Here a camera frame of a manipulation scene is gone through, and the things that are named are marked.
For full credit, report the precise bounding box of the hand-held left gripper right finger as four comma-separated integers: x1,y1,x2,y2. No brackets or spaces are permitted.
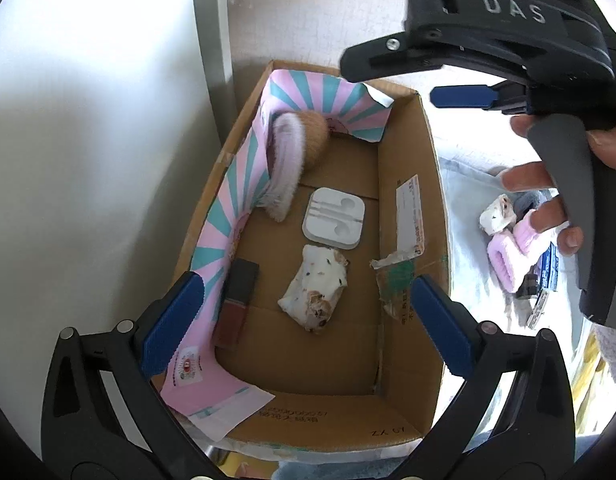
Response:
388,274,576,480

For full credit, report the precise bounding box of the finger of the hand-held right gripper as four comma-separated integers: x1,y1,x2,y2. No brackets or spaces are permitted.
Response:
430,82,532,113
339,29,616,84

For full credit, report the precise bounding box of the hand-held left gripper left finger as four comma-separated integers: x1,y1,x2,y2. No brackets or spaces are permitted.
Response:
40,270,223,480

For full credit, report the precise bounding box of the pink hair claw clip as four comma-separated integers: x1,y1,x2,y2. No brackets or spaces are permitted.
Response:
487,209,571,293

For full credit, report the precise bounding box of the blue grey cloth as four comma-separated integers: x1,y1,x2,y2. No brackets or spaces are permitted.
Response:
508,189,561,216

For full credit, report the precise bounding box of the small white hamster toy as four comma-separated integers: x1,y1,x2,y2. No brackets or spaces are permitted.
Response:
479,194,519,235

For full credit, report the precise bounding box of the blue white printed packet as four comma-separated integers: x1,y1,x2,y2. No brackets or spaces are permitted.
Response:
527,242,561,330

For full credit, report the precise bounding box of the cardboard box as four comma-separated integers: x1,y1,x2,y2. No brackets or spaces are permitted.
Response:
173,59,451,453

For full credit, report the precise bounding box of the person's right hand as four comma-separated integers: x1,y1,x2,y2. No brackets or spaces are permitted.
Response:
498,114,616,257

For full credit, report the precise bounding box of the floral bedsheet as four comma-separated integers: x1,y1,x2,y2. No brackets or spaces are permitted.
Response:
208,150,616,480

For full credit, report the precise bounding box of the dark brown lip gloss tube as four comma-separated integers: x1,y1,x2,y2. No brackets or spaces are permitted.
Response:
215,259,261,350

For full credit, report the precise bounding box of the white shipping label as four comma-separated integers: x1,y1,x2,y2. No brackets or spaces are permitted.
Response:
370,175,426,271

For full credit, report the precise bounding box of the white spotted plush toy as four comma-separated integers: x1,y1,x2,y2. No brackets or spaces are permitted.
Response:
277,244,349,335

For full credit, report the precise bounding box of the pink teal striped paper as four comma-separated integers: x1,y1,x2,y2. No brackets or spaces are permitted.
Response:
160,67,393,443

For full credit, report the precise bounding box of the white earphone case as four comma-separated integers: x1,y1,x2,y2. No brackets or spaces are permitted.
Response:
302,187,366,250

